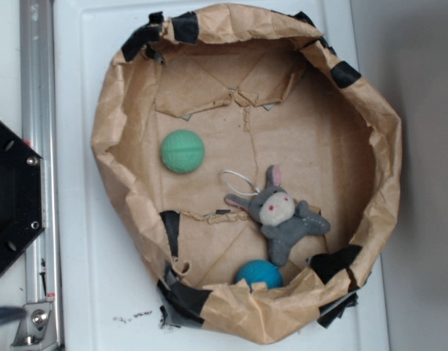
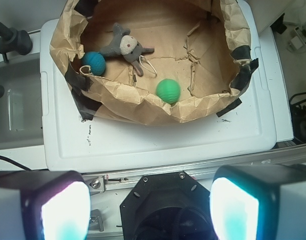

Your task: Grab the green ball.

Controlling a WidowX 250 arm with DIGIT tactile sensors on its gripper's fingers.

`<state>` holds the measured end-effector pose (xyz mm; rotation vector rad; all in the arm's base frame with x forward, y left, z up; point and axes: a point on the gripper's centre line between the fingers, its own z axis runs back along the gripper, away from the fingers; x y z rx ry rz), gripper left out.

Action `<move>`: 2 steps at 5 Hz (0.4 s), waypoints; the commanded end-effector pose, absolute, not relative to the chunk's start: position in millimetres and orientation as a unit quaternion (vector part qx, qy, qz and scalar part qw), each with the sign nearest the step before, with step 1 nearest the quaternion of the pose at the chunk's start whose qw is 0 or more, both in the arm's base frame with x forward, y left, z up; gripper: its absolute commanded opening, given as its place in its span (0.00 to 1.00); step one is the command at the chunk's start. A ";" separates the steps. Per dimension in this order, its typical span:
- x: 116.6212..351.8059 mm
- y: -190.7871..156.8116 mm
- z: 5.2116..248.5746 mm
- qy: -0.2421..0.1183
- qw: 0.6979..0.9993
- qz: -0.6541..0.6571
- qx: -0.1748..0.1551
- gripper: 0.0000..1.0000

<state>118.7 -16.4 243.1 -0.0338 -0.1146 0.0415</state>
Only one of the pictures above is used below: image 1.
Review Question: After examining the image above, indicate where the green rubber ball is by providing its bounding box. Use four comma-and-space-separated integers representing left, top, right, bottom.
160, 129, 205, 174

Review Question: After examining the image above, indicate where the blue rubber ball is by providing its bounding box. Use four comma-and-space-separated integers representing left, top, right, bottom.
235, 260, 284, 289

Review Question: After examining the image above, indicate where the grey plush bunny toy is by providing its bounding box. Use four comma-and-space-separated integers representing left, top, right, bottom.
224, 165, 330, 267

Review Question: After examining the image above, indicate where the brown paper bag tray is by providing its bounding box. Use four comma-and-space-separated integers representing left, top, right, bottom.
91, 4, 402, 344

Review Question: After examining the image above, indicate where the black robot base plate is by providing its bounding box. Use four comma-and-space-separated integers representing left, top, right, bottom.
0, 121, 45, 278

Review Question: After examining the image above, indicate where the aluminium extrusion rail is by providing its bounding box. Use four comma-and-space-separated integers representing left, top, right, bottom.
20, 1, 64, 350

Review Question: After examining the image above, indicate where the metal corner bracket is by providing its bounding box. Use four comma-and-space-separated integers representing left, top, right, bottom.
10, 302, 60, 350

